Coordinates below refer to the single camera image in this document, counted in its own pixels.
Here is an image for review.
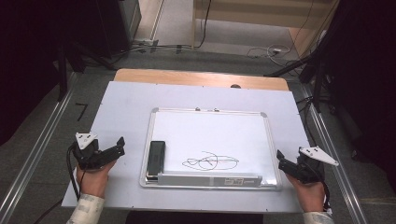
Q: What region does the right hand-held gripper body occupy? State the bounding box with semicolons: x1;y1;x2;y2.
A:
291;146;340;185

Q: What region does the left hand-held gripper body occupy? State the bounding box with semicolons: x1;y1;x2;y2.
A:
72;132;118;171

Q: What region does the black whiteboard eraser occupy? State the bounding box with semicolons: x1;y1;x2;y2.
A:
146;140;167;177

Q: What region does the metal-framed whiteboard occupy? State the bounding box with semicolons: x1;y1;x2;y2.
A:
138;106;283;191

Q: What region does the person's right hand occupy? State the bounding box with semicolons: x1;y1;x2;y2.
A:
284;173;327;214

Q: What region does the person's left hand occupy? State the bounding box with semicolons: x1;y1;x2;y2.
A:
76;160;118;199

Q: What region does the large white table sheet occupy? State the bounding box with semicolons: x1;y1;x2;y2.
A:
61;80;311;215

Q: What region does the black metal stand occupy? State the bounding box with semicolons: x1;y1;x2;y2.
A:
312;58;325;114

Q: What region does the wooden table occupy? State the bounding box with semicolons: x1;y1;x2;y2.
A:
113;67;290;92

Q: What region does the dark cloth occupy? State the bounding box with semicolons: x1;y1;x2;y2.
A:
125;211;264;224

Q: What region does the grey power strip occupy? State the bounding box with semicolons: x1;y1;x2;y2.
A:
133;38;161;53

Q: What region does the black cabinet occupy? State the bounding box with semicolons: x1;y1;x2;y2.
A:
95;0;143;59

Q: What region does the light wooden shelf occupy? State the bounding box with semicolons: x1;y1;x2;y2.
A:
191;0;341;58

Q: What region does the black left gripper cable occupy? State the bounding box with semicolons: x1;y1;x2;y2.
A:
65;145;82;201

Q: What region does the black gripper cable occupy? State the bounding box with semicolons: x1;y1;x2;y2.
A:
65;145;82;201
320;180;332;212

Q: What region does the aluminium floor rail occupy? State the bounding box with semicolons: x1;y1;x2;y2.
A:
0;72;79;224
300;85;370;224

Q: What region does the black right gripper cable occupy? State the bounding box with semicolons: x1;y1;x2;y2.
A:
320;180;332;212

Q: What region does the white floor cable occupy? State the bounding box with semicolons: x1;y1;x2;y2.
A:
247;44;292;61

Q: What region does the black hanging cable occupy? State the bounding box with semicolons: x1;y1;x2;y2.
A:
195;0;213;49

